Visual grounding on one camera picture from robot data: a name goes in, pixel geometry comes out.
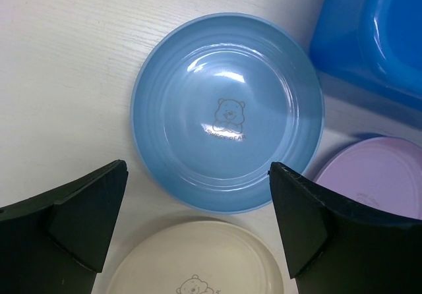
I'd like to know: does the cream plate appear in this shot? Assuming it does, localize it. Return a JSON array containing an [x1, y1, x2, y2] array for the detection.
[[107, 221, 284, 293]]

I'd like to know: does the blue plate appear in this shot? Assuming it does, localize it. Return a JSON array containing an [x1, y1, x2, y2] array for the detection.
[[130, 13, 324, 214]]

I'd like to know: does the blue plastic bin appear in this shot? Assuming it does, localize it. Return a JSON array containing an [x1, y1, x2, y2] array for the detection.
[[310, 0, 421, 110]]

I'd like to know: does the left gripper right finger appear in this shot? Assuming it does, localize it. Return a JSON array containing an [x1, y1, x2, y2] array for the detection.
[[268, 162, 421, 293]]

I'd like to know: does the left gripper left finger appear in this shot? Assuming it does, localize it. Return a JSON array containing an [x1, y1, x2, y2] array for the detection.
[[1, 160, 128, 293]]

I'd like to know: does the purple plate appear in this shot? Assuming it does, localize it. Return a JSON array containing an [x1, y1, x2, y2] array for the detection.
[[314, 136, 421, 220]]

